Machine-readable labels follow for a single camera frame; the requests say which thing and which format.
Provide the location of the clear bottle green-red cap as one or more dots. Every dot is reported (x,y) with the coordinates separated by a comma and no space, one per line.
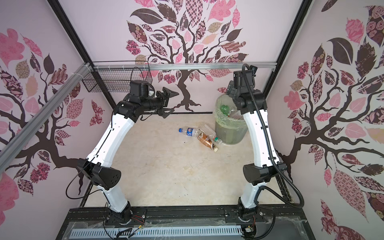
(211,134)

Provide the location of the black frame rail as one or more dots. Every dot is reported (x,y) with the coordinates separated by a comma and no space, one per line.
(294,30)

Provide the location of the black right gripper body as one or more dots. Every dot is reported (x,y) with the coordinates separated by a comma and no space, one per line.
(229,88)

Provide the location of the clear Pepsi bottle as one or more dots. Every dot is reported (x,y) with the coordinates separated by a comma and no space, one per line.
(190,132)

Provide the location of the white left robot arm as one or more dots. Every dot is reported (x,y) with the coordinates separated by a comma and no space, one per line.
(97,166)

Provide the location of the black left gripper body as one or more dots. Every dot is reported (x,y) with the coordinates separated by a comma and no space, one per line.
(155,103)

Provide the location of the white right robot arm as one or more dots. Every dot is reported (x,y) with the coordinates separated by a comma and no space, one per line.
(261,171)

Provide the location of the orange tea bottle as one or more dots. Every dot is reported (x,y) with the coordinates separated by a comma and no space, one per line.
(205,140)

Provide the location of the wire mesh waste bin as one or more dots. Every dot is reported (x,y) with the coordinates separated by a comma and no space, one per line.
(230,136)

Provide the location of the white slotted cable duct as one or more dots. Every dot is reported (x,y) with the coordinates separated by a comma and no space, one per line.
(158,232)

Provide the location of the aluminium left wall rail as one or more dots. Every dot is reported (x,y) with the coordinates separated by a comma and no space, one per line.
(12,149)

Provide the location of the black wire wall basket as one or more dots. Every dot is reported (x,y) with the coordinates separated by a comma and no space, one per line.
(115,76)

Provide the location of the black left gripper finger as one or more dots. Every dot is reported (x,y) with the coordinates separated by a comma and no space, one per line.
(166,112)
(169,93)

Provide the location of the green Sprite bottle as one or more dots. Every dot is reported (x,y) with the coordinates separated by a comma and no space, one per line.
(226,110)

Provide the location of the aluminium wall rail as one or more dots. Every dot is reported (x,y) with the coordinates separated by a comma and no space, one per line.
(12,149)
(166,67)

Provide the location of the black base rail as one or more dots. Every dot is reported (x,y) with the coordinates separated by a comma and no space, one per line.
(154,215)

